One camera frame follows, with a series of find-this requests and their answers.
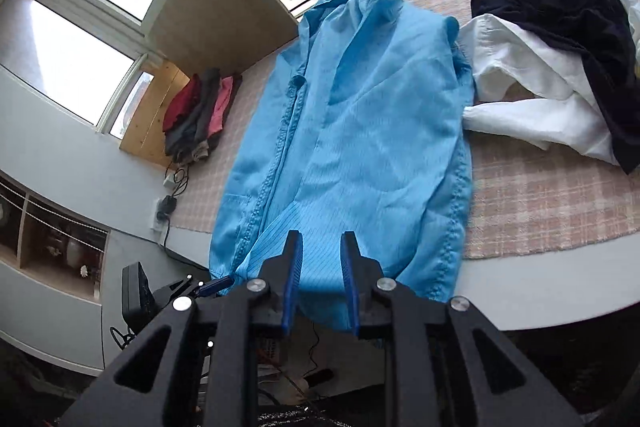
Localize black garment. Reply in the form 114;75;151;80
470;0;640;175

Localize dark grey folded garment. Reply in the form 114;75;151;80
165;67;222;152

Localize pink plaid bed cover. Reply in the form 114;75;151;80
172;0;640;260

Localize white power strip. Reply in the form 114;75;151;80
151;196;168;233

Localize white framed window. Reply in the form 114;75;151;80
0;0;226;138

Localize light wooden ledge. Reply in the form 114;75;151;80
120;62;193;168

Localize blue striped coat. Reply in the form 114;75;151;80
207;0;475;333

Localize white shelf cabinet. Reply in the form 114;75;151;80
0;172;111;303

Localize brown wooden panel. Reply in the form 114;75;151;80
150;0;301;78

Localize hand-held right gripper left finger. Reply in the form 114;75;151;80
57;229;304;427

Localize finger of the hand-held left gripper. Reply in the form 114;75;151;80
167;276;235;303

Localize white garment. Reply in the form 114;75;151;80
457;14;621;165

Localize person's dark speckled clothing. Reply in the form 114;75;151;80
255;409;331;427

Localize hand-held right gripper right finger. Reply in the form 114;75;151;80
340;231;583;427

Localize grey-brown folded garment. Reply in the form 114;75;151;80
172;139;211;165

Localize red folded garment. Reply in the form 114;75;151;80
162;74;203;132

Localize black power cable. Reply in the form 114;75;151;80
170;163;191;198

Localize pink folded garment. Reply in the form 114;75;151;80
207;76;236;138

